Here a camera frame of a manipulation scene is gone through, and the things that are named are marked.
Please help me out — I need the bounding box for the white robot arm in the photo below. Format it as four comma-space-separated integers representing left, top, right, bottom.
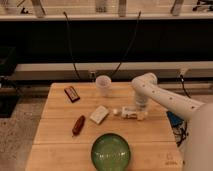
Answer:
131, 73, 213, 171

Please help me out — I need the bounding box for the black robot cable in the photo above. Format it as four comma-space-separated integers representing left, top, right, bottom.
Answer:
172, 74, 194, 148

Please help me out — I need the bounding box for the left black hanging cable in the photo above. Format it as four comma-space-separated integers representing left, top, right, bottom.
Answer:
62, 11, 82, 81

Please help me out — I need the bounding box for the brown rectangular bar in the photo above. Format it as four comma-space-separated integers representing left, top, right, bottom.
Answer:
64, 86, 80, 103

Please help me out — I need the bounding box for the black hanging cable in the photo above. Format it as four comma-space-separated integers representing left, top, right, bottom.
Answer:
110, 10, 142, 79
62, 11, 82, 81

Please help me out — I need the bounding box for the white plastic bottle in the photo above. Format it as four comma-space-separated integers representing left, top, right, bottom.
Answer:
112, 106, 142, 119

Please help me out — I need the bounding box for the blue connector box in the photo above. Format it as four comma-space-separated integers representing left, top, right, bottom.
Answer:
167, 111, 183, 127

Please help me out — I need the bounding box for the green ceramic bowl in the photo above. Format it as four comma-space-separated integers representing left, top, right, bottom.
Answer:
91, 133, 131, 171

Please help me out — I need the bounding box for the clear plastic cup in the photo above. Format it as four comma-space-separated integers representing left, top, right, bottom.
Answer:
95, 75, 111, 97

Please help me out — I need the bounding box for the brown sausage-shaped object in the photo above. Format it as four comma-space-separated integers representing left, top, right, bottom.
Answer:
72, 115, 85, 136

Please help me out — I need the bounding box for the right black hanging cable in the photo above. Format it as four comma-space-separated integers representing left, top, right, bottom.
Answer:
110, 10, 142, 79

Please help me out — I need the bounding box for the wall power outlet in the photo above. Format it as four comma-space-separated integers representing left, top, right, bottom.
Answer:
89, 71, 96, 79

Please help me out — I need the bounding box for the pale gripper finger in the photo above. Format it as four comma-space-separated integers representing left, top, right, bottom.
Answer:
137, 110, 148, 121

